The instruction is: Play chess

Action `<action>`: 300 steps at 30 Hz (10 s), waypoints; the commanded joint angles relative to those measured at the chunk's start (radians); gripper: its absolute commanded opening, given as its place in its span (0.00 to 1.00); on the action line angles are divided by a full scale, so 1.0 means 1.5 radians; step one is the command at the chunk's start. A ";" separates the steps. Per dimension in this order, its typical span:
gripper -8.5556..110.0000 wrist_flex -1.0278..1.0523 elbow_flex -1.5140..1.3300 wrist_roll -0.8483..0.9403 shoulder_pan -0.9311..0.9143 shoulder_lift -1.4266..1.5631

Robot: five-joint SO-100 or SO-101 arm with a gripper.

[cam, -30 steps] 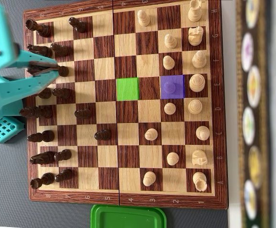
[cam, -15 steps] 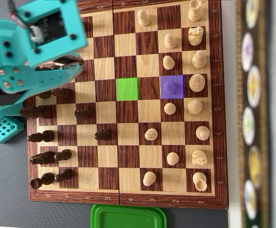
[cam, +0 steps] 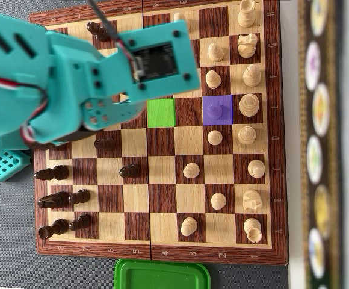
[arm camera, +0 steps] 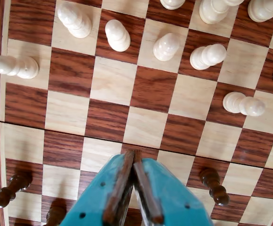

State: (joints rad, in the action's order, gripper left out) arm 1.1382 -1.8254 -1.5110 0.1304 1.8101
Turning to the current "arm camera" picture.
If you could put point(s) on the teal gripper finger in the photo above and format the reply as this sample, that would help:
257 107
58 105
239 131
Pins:
174 200
91 200

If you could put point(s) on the dark brown wooden pawn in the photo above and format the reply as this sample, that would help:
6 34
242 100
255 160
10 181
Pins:
55 214
213 183
14 186

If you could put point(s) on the wooden folding chessboard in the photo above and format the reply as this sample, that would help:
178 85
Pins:
108 77

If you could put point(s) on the white wooden king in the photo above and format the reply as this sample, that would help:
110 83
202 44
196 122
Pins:
171 3

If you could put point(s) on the white wooden bishop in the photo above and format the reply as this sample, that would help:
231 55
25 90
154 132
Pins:
263 10

